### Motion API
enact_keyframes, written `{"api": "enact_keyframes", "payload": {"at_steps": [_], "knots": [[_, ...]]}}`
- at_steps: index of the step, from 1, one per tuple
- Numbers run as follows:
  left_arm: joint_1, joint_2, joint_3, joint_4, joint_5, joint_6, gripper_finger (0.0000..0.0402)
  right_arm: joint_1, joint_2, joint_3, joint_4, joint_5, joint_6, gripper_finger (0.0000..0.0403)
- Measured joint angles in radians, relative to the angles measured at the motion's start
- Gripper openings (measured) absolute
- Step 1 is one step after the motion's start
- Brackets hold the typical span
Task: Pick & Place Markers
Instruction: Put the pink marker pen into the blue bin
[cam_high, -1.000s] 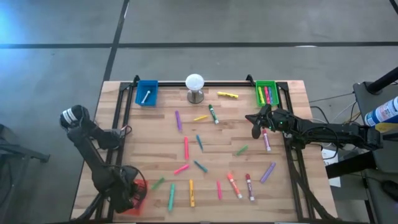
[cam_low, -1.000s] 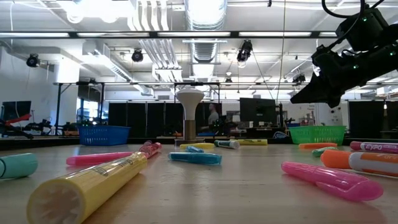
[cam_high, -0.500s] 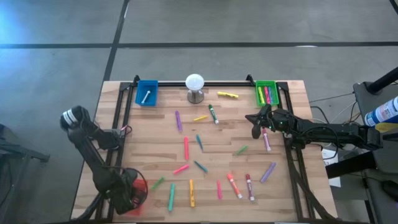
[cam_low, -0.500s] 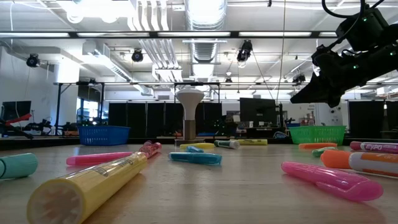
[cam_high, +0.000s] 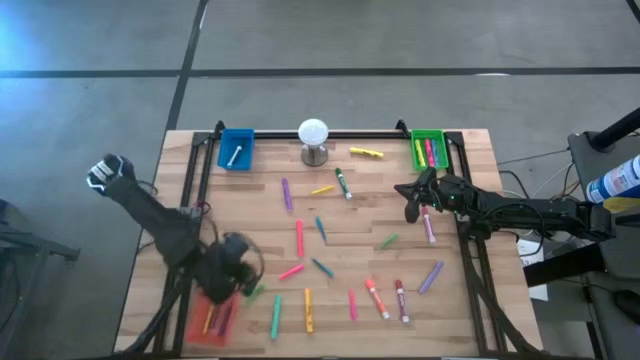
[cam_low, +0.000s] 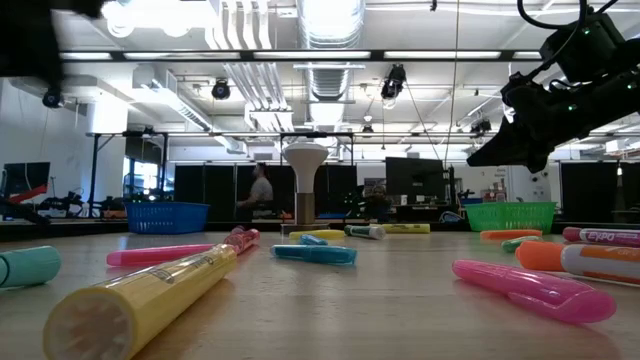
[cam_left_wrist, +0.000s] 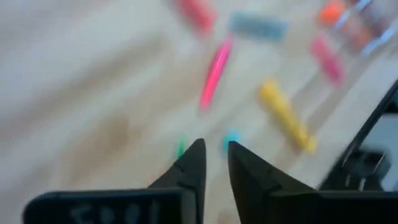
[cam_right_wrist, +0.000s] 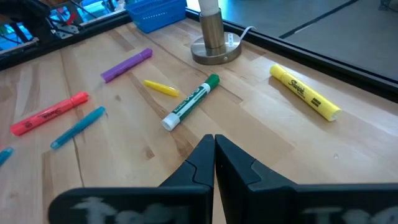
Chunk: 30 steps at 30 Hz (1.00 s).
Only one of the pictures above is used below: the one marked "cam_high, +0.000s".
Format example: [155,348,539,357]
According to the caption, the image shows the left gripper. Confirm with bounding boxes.
[198,232,262,305]

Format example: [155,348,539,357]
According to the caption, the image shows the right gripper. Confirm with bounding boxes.
[393,168,476,224]

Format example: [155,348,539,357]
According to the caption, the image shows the magenta Expo marker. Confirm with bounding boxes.
[422,208,437,245]

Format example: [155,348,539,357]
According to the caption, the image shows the slim purple highlighter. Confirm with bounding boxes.
[218,304,234,337]

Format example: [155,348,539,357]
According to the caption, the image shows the fat teal highlighter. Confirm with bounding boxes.
[269,294,284,341]

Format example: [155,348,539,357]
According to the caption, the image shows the fat lavender highlighter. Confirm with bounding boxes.
[417,259,445,295]

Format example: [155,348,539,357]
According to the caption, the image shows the fat yellow Sharpie highlighter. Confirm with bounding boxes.
[303,287,315,335]

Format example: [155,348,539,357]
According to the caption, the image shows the dark red Expo marker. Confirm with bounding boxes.
[393,278,411,324]

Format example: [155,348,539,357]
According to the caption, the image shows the orange Expo marker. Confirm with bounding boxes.
[363,277,392,321]

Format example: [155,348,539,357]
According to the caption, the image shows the green plastic basket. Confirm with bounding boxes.
[410,128,450,172]

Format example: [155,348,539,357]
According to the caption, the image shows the orange plastic basket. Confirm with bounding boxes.
[186,289,241,347]

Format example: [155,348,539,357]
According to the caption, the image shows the blue plastic basket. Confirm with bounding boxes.
[217,128,256,172]

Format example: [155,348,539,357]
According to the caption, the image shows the white mushroom lamp metal base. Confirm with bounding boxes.
[297,117,330,168]

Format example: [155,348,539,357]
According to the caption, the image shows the white paper sheet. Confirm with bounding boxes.
[516,238,550,302]

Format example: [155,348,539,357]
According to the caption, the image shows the black bar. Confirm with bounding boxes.
[522,243,609,289]

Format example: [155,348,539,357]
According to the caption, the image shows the grey metal stand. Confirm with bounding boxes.
[0,199,81,360]

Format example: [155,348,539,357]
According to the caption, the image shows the blue white spray can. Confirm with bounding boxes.
[585,153,640,215]

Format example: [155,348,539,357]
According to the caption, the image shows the black pole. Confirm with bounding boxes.
[589,107,640,152]

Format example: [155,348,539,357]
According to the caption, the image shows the grey metal cart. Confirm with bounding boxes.
[567,130,640,360]

